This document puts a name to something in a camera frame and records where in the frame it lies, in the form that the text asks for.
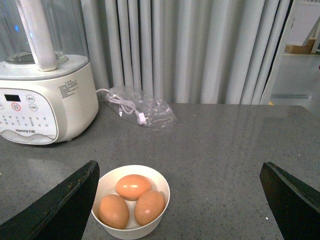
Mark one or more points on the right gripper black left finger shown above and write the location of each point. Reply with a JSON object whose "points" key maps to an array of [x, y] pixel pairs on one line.
{"points": [[60, 214]]}

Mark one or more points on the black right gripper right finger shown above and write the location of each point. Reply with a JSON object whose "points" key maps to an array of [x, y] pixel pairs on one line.
{"points": [[294, 204]]}

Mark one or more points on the brown egg in bowl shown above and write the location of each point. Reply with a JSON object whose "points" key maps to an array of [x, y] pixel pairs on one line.
{"points": [[132, 186], [113, 211], [148, 207]]}

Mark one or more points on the cardboard box in background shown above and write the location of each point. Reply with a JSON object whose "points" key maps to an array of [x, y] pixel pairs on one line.
{"points": [[295, 49]]}

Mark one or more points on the white round bowl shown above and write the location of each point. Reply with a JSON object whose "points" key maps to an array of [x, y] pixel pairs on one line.
{"points": [[107, 186]]}

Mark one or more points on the white Joyoung blender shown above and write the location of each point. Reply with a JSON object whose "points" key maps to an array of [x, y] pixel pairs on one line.
{"points": [[47, 89]]}

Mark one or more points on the clear plastic bag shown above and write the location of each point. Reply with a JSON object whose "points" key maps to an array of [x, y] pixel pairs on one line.
{"points": [[132, 105]]}

